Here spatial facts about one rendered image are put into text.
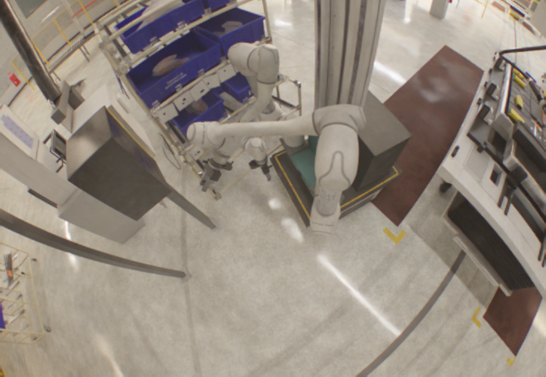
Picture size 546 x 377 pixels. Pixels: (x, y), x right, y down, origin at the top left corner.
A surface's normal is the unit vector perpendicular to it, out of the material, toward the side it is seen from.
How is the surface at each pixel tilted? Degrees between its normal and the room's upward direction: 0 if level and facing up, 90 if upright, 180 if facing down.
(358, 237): 0
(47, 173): 90
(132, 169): 90
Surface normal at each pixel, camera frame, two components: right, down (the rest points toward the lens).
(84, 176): 0.63, 0.64
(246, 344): -0.12, -0.47
